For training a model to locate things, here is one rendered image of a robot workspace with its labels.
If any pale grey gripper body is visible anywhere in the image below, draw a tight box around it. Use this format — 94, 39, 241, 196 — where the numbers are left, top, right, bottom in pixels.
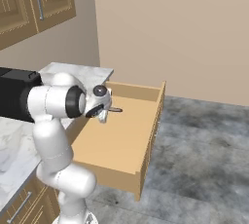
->
97, 107, 110, 125

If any open light wooden drawer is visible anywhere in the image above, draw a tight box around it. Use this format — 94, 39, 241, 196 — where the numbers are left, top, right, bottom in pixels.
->
65, 80, 167, 203

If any wooden base cupboard door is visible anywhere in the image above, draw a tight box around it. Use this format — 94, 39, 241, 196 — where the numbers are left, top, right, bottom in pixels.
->
31, 186, 63, 224
0, 175, 51, 224

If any peeler with dark handle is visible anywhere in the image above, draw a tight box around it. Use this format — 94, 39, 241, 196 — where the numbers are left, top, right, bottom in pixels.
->
108, 105, 124, 114

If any silver base cupboard handle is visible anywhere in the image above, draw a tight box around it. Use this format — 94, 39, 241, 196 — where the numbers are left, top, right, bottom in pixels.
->
6, 191, 33, 224

